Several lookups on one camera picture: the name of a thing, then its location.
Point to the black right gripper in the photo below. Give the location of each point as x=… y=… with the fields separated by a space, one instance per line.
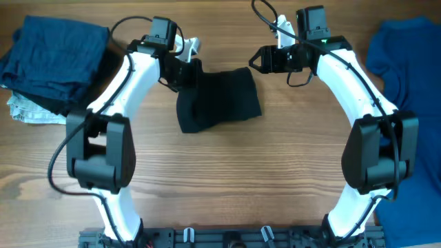
x=269 y=60

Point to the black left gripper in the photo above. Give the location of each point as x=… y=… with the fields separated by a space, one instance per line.
x=194 y=76

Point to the black t-shirt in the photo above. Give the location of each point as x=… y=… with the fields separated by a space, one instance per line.
x=210 y=98

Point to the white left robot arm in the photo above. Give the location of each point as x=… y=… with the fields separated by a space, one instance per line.
x=99 y=140

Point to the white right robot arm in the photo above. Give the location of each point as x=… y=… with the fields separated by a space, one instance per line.
x=381 y=149

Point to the folded black garment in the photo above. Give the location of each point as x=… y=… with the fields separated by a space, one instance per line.
x=109 y=65

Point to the folded navy blue garment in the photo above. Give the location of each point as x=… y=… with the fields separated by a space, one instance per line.
x=54 y=58

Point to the blue t-shirt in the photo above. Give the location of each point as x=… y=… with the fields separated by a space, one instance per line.
x=406 y=56

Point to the folded light grey garment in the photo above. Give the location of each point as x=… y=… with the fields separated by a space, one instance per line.
x=26 y=111

